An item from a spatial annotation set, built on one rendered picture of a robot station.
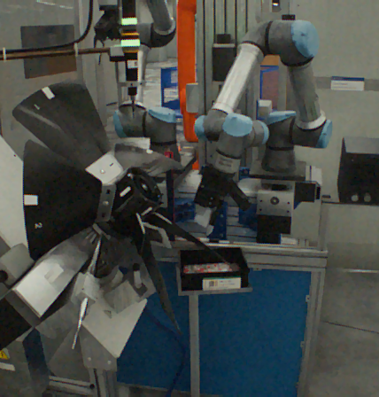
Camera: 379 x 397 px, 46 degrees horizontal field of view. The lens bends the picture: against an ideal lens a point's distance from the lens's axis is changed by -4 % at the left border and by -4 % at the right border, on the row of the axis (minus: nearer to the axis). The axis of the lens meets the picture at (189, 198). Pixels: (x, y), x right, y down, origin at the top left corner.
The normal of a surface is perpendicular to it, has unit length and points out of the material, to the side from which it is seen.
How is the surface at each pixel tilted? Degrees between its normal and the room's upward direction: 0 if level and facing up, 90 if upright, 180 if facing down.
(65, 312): 102
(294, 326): 90
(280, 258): 90
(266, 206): 90
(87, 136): 57
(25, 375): 90
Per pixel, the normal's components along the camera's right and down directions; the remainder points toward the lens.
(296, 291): -0.19, 0.35
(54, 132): 0.41, -0.18
